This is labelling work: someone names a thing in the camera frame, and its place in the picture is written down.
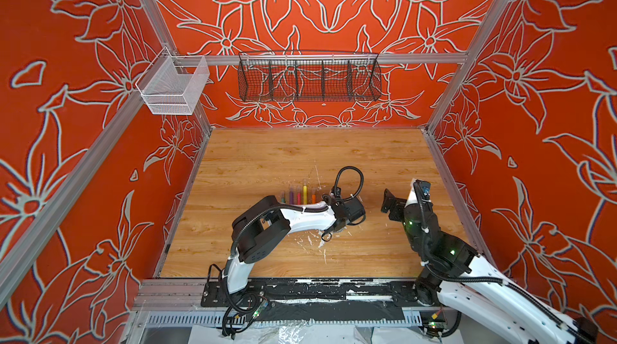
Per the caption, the white mesh basket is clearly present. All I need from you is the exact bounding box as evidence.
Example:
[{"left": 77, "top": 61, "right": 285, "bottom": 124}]
[{"left": 135, "top": 48, "right": 210, "bottom": 116}]

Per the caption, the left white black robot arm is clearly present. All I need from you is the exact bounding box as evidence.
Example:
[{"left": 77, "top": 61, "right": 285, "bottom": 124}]
[{"left": 222, "top": 195, "right": 366, "bottom": 294}]

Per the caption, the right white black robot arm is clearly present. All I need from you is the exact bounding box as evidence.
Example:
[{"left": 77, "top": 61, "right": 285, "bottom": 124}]
[{"left": 382, "top": 181, "right": 599, "bottom": 343}]

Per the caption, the black wire basket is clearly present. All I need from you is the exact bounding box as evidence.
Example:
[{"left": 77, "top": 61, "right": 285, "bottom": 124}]
[{"left": 237, "top": 50, "right": 382, "bottom": 103}]

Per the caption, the right base cable bundle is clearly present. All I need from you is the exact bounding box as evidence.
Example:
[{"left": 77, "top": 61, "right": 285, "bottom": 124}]
[{"left": 418, "top": 304, "right": 466, "bottom": 343}]

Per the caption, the left base cable bundle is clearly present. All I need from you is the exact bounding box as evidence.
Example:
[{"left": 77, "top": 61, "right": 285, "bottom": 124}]
[{"left": 206, "top": 292, "right": 269, "bottom": 340}]

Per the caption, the base cable bundle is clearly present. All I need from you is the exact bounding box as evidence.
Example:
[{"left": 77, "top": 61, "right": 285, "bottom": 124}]
[
  {"left": 418, "top": 304, "right": 466, "bottom": 343},
  {"left": 206, "top": 292, "right": 269, "bottom": 340}
]

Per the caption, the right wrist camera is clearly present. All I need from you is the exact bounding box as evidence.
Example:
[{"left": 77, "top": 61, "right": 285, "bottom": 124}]
[{"left": 406, "top": 179, "right": 432, "bottom": 206}]

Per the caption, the yellow marker pen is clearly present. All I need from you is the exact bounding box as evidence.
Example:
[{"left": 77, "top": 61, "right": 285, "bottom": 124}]
[{"left": 302, "top": 179, "right": 309, "bottom": 205}]

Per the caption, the grey slotted cable duct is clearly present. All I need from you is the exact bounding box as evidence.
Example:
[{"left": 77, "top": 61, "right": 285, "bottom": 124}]
[{"left": 142, "top": 310, "right": 423, "bottom": 328}]

